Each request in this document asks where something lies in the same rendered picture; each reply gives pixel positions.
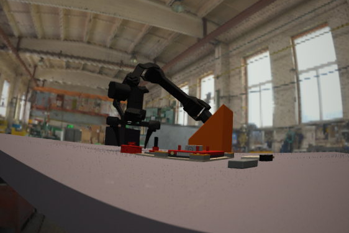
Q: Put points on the red car hood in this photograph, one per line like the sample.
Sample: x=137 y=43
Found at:
x=131 y=149

